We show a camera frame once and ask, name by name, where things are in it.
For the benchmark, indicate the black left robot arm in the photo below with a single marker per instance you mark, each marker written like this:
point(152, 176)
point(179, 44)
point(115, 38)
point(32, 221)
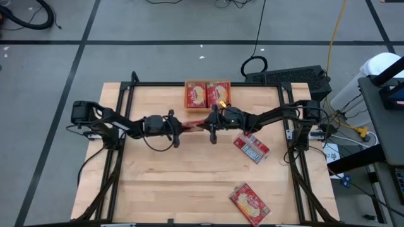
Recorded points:
point(104, 118)

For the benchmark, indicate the white paper sheet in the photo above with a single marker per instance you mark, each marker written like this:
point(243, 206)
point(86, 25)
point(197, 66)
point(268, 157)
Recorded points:
point(331, 157)

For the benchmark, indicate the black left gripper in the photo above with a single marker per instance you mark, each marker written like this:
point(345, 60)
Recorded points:
point(154, 125)

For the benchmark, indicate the yellow tag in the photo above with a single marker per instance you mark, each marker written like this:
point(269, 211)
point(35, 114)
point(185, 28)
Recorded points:
point(223, 104)

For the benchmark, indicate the black keyboard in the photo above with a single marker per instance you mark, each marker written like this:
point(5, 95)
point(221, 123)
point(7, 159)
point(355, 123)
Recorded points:
point(400, 186)

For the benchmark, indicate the grey desk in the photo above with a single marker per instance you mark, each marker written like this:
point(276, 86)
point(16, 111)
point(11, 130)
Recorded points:
point(378, 132)

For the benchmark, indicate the orange translucent plastic basket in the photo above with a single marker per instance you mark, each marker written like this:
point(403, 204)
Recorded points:
point(197, 110)

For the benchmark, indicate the black aluminium table frame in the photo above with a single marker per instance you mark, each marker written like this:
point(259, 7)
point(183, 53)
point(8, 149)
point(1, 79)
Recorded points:
point(252, 84)

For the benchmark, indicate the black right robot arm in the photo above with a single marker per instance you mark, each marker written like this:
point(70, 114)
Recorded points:
point(271, 115)

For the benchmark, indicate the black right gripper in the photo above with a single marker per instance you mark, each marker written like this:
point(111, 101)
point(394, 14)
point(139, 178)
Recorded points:
point(235, 123)

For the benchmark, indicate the black monitor stand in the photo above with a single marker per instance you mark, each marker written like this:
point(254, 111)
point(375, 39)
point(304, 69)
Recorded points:
point(391, 94)

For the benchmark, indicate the yellow power plug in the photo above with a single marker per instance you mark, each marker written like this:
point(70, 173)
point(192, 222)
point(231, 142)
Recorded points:
point(362, 130)

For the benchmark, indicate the small black camera mount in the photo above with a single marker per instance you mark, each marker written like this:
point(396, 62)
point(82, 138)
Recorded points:
point(170, 222)

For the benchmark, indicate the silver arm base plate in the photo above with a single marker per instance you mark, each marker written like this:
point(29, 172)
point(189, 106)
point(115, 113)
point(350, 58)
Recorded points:
point(317, 135)
point(93, 136)

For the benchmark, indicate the white plastic bin bag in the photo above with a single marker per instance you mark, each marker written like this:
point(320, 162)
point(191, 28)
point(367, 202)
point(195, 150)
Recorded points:
point(378, 63)

